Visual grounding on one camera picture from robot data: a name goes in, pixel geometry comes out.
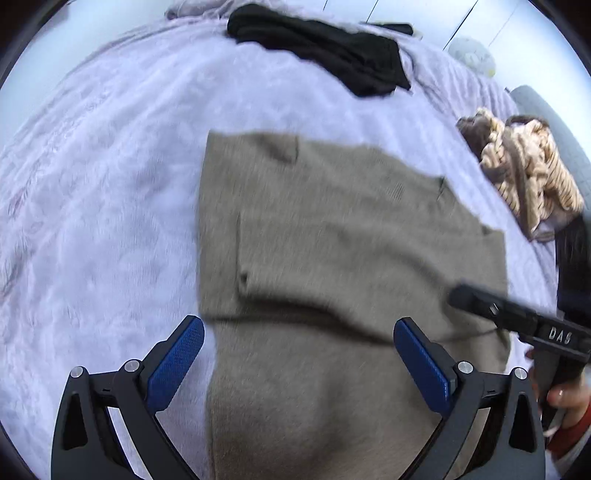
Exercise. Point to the tan knit sweater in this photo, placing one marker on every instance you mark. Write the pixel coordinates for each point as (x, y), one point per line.
(332, 258)

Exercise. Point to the black garment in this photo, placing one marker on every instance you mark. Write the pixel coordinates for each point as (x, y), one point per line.
(323, 44)

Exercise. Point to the lavender textured blanket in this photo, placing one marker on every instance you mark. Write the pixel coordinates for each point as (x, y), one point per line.
(106, 194)

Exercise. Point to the grey cushion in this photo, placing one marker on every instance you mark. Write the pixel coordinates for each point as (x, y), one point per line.
(554, 120)

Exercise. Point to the person's right hand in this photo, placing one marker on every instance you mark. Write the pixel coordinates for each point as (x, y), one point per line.
(570, 399)

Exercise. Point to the person's long hair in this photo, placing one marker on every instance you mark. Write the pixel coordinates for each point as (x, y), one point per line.
(572, 263)

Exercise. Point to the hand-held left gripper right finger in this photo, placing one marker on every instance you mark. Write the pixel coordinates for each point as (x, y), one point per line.
(422, 364)

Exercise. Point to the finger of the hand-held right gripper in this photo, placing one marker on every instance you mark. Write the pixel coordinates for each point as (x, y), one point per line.
(485, 307)

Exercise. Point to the beige striped cloth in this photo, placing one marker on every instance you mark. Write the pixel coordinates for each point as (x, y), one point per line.
(521, 161)

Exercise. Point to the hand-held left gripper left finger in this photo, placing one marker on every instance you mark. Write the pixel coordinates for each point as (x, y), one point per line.
(178, 357)

